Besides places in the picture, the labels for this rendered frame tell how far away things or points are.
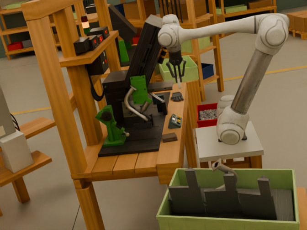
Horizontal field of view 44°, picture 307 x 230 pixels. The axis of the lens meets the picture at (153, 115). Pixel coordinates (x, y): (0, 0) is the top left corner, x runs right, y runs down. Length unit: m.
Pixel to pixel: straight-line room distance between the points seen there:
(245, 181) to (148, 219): 1.47
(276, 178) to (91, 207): 1.21
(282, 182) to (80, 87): 1.42
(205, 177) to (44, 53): 1.12
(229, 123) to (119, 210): 1.69
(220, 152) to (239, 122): 0.27
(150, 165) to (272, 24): 1.08
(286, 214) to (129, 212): 1.87
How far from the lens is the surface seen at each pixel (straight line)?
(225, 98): 2.39
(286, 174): 2.04
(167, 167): 2.31
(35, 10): 2.15
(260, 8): 11.54
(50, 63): 2.20
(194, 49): 5.37
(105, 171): 2.39
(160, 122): 2.84
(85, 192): 2.52
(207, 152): 2.37
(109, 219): 3.48
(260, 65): 2.09
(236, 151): 2.36
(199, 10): 5.56
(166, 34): 2.03
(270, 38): 1.99
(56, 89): 2.24
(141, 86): 2.79
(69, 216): 3.68
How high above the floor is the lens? 2.04
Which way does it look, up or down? 22 degrees down
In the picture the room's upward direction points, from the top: 10 degrees counter-clockwise
